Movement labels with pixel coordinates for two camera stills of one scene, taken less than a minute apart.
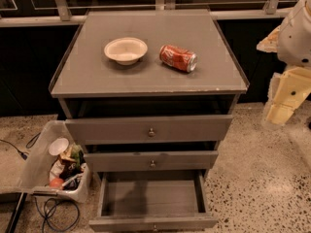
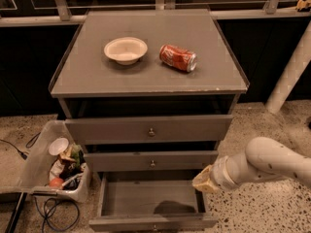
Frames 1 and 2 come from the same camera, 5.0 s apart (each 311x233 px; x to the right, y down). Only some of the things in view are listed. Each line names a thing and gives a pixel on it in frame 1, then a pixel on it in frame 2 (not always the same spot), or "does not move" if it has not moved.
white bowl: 125,50 does not move
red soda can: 179,58 does not move
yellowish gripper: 295,43 → 220,176
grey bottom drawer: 155,201 does not move
